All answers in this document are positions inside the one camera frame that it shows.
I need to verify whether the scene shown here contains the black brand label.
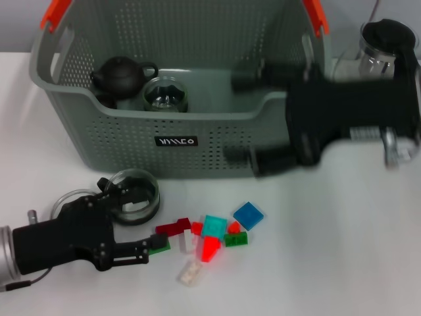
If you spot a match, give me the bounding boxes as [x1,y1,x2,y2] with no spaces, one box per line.
[154,136,199,147]

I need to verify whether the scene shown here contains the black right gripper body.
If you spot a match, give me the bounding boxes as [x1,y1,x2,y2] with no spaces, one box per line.
[285,64,421,165]

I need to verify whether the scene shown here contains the dark red toy brick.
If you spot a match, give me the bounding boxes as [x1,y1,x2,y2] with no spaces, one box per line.
[155,218,192,240]

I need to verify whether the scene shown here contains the teal toy plate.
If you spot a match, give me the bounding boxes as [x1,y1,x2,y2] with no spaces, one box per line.
[201,215,228,240]

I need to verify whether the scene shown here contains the black clay teapot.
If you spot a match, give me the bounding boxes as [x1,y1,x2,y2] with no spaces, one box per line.
[90,55,160,100]

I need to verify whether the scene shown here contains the blue toy plate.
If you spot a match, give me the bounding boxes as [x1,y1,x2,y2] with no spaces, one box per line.
[233,201,265,232]

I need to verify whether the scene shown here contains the orange basket handle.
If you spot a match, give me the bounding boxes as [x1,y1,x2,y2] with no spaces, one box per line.
[39,0,74,33]
[301,0,330,37]

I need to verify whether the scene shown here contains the clear beige toy brick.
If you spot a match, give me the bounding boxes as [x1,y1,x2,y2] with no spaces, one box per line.
[177,261,203,287]

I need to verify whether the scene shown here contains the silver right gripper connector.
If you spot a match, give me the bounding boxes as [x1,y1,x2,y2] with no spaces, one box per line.
[381,126,412,171]

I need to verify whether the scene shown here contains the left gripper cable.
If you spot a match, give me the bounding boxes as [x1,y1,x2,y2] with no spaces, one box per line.
[0,268,53,292]

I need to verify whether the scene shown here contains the orange sloped toy brick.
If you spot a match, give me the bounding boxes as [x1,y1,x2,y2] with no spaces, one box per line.
[200,236,222,263]

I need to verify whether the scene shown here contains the glass teacup with black base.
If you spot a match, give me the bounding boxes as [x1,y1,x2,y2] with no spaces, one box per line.
[143,76,189,113]
[52,188,99,217]
[97,169,161,226]

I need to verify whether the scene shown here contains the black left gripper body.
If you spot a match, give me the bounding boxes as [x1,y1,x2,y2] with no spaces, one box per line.
[12,196,116,276]

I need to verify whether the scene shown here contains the white toy brick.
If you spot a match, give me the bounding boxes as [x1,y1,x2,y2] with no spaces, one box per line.
[179,229,198,255]

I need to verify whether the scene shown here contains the glass kettle with black handle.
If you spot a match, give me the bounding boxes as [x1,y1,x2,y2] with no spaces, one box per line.
[332,18,421,83]

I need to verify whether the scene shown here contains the grey perforated storage basket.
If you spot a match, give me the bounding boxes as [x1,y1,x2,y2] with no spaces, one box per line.
[29,0,332,180]

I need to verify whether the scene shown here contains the green toy brick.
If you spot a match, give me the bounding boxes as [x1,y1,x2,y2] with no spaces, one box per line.
[224,231,249,248]
[147,242,172,256]

